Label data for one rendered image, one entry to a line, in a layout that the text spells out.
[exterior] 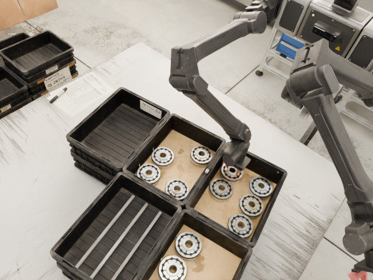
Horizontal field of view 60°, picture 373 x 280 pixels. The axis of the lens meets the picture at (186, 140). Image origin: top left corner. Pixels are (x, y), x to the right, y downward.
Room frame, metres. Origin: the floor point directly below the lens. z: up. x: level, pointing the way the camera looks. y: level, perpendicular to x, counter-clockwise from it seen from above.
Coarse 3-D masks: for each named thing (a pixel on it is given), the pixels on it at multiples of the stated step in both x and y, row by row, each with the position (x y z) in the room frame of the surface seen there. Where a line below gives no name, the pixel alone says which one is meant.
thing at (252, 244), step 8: (248, 152) 0.91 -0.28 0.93; (216, 160) 0.84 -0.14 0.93; (264, 160) 0.88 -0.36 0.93; (280, 168) 0.85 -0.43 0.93; (200, 184) 0.70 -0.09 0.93; (280, 184) 0.78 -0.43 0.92; (192, 200) 0.62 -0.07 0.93; (272, 200) 0.69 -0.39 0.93; (192, 208) 0.59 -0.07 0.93; (200, 216) 0.56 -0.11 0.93; (264, 216) 0.61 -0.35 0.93; (216, 224) 0.54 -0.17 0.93; (264, 224) 0.58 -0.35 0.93; (232, 232) 0.52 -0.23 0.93; (240, 240) 0.50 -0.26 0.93; (256, 240) 0.51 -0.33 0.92
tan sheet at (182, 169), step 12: (168, 144) 0.95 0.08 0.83; (180, 144) 0.96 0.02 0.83; (192, 144) 0.97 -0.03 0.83; (180, 156) 0.89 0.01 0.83; (168, 168) 0.81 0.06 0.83; (180, 168) 0.83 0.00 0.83; (192, 168) 0.84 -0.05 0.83; (204, 168) 0.85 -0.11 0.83; (168, 180) 0.75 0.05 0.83; (192, 180) 0.78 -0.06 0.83
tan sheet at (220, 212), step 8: (216, 176) 0.82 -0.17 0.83; (248, 176) 0.85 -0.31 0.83; (256, 176) 0.86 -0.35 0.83; (232, 184) 0.79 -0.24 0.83; (240, 184) 0.80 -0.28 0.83; (272, 184) 0.83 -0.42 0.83; (208, 192) 0.73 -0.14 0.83; (240, 192) 0.76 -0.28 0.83; (248, 192) 0.77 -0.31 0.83; (272, 192) 0.79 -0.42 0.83; (200, 200) 0.68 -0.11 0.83; (208, 200) 0.69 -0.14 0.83; (232, 200) 0.71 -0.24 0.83; (264, 200) 0.74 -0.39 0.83; (200, 208) 0.65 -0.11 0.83; (208, 208) 0.65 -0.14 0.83; (216, 208) 0.66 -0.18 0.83; (224, 208) 0.67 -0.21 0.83; (232, 208) 0.67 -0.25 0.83; (264, 208) 0.70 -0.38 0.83; (208, 216) 0.62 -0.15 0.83; (216, 216) 0.62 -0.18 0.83; (224, 216) 0.63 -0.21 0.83; (224, 224) 0.59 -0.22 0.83; (256, 224) 0.62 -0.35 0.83; (248, 240) 0.55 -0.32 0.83
